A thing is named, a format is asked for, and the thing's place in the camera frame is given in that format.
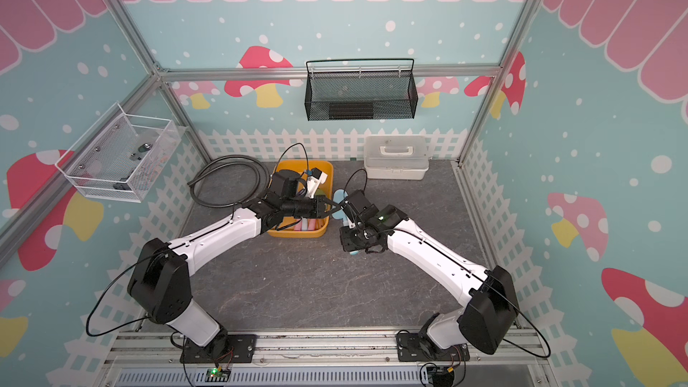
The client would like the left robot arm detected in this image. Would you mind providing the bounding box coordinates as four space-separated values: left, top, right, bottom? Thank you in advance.
127 168 339 349

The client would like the black connector box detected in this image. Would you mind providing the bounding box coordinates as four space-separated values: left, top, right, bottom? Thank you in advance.
427 368 455 387

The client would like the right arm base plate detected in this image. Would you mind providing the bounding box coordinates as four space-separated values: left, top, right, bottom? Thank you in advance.
395 330 470 364

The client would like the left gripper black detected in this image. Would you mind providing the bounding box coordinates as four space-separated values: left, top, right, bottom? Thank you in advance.
283 194 340 219

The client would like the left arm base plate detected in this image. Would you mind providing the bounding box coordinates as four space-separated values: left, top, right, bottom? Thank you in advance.
180 331 258 365

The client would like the aluminium front rail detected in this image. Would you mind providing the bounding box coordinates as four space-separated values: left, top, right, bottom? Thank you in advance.
103 327 548 371

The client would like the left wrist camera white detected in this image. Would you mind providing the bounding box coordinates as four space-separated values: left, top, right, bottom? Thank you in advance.
306 168 328 199

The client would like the green lit circuit board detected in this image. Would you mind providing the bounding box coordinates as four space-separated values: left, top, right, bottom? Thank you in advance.
204 368 231 383

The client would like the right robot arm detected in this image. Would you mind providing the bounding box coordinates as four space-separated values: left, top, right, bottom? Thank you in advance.
340 190 520 358

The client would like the black wire mesh basket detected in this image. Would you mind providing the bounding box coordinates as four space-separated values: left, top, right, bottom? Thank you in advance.
305 58 419 121

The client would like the coiled black hose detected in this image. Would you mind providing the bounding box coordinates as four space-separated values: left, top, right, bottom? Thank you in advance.
186 155 270 210

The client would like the white lidded plastic case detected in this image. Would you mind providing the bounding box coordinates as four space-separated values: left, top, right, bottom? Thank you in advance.
364 135 430 180

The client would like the white wire mesh basket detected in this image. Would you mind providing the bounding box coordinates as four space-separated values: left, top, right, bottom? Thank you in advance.
55 103 184 202

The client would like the yellow plastic storage box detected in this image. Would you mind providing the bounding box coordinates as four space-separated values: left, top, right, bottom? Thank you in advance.
268 159 334 238

